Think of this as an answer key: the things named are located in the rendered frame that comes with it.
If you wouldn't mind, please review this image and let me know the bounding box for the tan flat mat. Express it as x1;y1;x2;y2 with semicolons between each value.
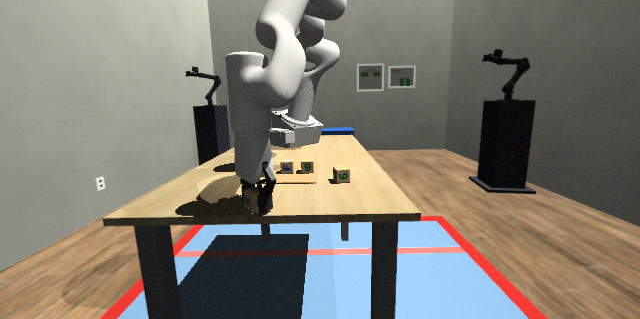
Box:
273;164;319;184

